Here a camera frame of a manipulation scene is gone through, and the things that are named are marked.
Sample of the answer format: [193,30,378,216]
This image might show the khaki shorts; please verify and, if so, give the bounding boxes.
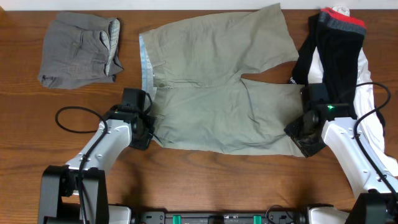
[139,4,302,156]

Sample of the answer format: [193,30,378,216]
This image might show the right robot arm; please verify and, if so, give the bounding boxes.
[284,83,397,224]

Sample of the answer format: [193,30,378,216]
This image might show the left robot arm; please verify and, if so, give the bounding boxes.
[38,88,154,223]

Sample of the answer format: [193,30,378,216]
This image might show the black garment with logo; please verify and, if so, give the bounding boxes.
[289,14,319,85]

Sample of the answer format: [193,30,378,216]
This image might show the folded grey shorts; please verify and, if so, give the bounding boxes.
[38,12,124,90]

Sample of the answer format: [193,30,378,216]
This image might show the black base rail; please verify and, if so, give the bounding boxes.
[130,208,309,224]

